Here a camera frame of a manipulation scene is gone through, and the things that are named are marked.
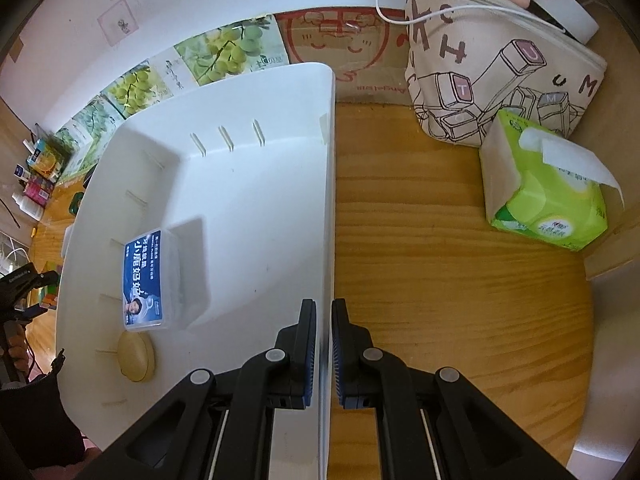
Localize beige keyboard print canvas pouch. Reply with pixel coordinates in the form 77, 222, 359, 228
405, 0, 608, 148

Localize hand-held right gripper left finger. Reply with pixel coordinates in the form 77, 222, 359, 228
75, 299, 318, 480

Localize beige oval case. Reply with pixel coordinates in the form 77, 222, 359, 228
117, 332, 156, 384

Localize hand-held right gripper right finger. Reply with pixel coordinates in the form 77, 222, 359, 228
330, 298, 576, 480

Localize person's left hand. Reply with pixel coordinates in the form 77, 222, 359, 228
7, 324, 32, 377

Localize orange print carton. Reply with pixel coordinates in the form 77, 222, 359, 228
27, 139, 69, 182

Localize pink box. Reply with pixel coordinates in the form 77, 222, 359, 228
22, 175, 56, 207

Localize clear box with blue label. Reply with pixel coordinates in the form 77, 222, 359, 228
121, 225, 186, 333

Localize white round container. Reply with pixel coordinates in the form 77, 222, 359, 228
530, 0, 599, 46

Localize white plastic storage bin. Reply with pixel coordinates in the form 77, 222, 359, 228
54, 62, 336, 480

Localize cardboard box with red print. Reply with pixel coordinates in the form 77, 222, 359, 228
275, 6, 416, 106

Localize green tissue pack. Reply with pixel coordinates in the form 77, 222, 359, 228
479, 108, 626, 252

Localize grape print cardboard backdrop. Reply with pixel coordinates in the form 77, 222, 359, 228
50, 15, 291, 181

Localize pink square wall paper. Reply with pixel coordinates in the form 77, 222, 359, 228
97, 0, 139, 47

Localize white small container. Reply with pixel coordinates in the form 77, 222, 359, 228
14, 194, 47, 219

